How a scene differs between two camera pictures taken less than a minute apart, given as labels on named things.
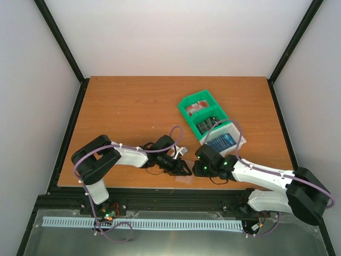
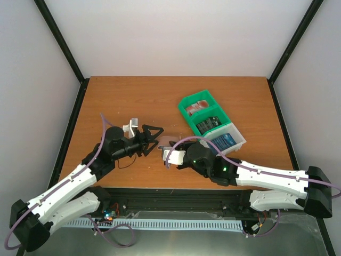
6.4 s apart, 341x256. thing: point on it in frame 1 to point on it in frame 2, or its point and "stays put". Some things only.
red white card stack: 196,106 stays put
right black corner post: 305,22 stays put
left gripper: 178,168 to 144,143
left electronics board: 107,215 stays put
